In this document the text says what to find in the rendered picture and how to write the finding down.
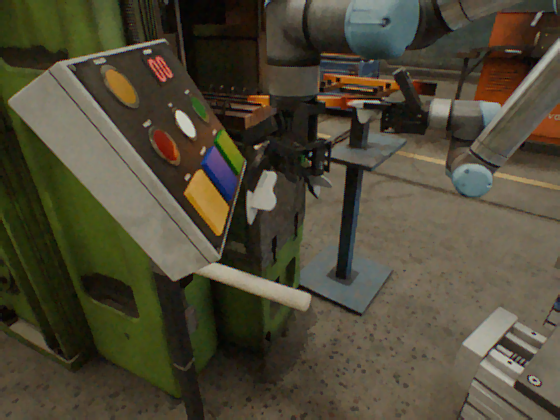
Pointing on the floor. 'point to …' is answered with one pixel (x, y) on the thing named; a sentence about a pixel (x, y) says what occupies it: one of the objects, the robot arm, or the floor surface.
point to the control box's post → (179, 340)
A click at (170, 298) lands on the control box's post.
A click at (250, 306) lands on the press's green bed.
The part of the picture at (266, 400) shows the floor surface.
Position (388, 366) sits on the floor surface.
